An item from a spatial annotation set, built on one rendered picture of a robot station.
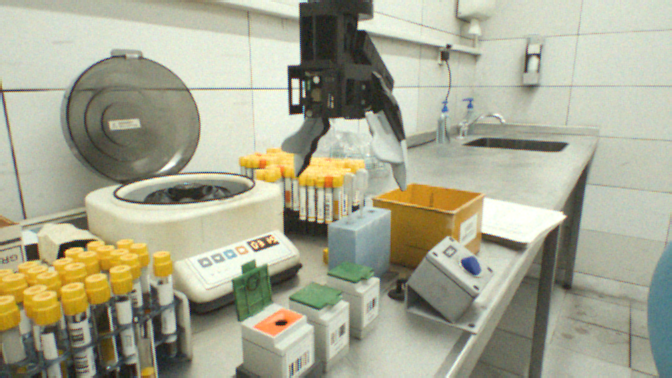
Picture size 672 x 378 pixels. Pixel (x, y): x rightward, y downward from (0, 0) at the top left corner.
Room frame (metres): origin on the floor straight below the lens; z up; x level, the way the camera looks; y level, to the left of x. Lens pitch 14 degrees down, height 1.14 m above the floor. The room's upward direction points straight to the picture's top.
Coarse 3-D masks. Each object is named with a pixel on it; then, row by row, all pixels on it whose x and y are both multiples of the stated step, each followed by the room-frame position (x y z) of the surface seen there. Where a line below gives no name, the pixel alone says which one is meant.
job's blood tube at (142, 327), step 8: (136, 320) 0.28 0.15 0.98; (144, 320) 0.28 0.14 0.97; (136, 328) 0.27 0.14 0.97; (144, 328) 0.27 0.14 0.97; (152, 328) 0.28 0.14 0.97; (136, 336) 0.27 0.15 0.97; (144, 336) 0.27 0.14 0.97; (152, 336) 0.28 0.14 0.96; (136, 344) 0.27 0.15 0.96; (144, 344) 0.27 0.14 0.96; (152, 344) 0.28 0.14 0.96; (136, 352) 0.27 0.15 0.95; (144, 352) 0.27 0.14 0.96; (152, 352) 0.27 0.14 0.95; (136, 360) 0.27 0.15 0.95; (144, 360) 0.27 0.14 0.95; (152, 360) 0.27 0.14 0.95; (144, 368) 0.27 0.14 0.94; (152, 368) 0.27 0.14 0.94; (144, 376) 0.27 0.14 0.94; (152, 376) 0.27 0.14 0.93
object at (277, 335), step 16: (272, 304) 0.34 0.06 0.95; (256, 320) 0.32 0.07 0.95; (272, 320) 0.32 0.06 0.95; (288, 320) 0.32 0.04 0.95; (304, 320) 0.32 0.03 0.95; (256, 336) 0.30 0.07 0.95; (272, 336) 0.29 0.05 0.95; (288, 336) 0.30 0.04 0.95; (304, 336) 0.31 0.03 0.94; (256, 352) 0.30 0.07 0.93; (272, 352) 0.29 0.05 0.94; (288, 352) 0.29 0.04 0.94; (304, 352) 0.31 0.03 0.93; (256, 368) 0.30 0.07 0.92; (272, 368) 0.29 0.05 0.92; (288, 368) 0.29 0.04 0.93; (304, 368) 0.31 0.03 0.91
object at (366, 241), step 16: (368, 208) 0.57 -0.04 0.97; (336, 224) 0.50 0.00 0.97; (352, 224) 0.50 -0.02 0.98; (368, 224) 0.50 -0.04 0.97; (384, 224) 0.54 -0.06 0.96; (336, 240) 0.49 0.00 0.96; (352, 240) 0.48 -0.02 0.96; (368, 240) 0.50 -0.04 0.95; (384, 240) 0.54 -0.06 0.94; (336, 256) 0.49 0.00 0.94; (352, 256) 0.48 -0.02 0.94; (368, 256) 0.50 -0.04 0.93; (384, 256) 0.55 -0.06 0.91; (384, 272) 0.55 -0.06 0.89; (384, 288) 0.51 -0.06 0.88
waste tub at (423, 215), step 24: (408, 192) 0.72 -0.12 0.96; (432, 192) 0.71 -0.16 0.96; (456, 192) 0.68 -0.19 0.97; (408, 216) 0.59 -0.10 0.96; (432, 216) 0.57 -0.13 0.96; (456, 216) 0.56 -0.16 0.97; (480, 216) 0.64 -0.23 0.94; (408, 240) 0.59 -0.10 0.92; (432, 240) 0.57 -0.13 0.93; (456, 240) 0.56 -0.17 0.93; (408, 264) 0.59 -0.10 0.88
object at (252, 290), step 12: (252, 264) 0.34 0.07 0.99; (264, 264) 0.35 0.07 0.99; (240, 276) 0.32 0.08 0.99; (252, 276) 0.33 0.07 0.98; (264, 276) 0.34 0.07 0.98; (240, 288) 0.32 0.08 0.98; (252, 288) 0.33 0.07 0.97; (264, 288) 0.34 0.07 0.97; (240, 300) 0.32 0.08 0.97; (252, 300) 0.33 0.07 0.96; (264, 300) 0.34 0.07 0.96; (240, 312) 0.32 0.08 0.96; (252, 312) 0.33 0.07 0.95
